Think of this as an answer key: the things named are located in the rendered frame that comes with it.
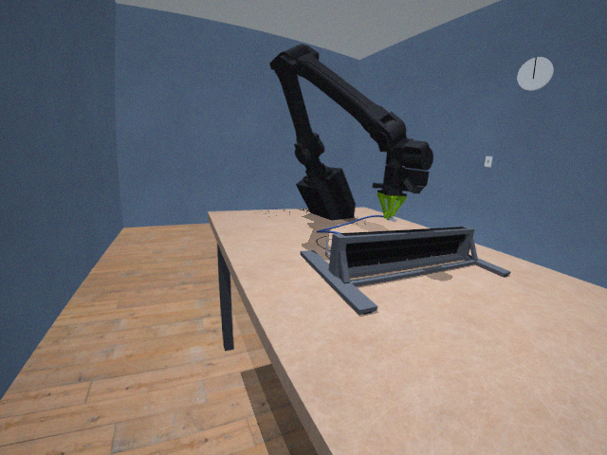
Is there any blue cable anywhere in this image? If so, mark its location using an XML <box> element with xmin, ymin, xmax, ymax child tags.
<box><xmin>317</xmin><ymin>215</ymin><xmax>384</xmax><ymax>233</ymax></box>

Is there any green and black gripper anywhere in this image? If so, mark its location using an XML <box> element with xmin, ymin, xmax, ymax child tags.
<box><xmin>373</xmin><ymin>165</ymin><xmax>409</xmax><ymax>219</ymax></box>

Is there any grey patch panel rack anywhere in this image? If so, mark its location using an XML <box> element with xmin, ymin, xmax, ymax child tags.
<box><xmin>301</xmin><ymin>227</ymin><xmax>511</xmax><ymax>315</ymax></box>

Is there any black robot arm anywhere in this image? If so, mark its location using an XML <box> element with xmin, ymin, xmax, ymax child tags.
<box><xmin>270</xmin><ymin>44</ymin><xmax>433</xmax><ymax>193</ymax></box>

